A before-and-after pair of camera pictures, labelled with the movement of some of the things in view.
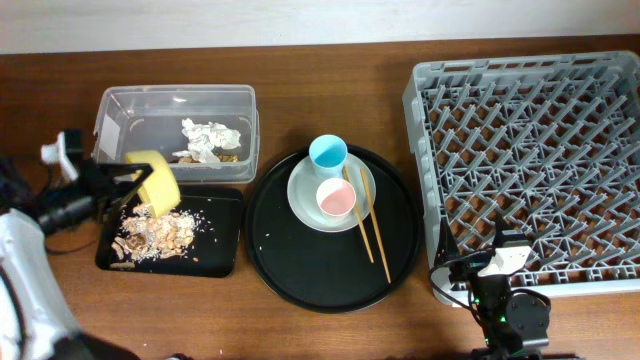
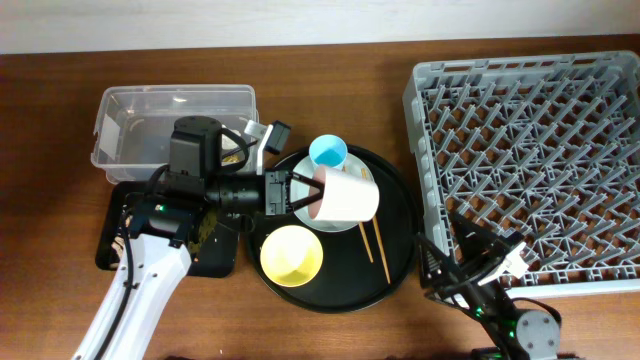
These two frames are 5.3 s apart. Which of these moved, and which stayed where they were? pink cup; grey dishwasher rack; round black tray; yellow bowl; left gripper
Moved: yellow bowl; left gripper; pink cup
Stayed: round black tray; grey dishwasher rack
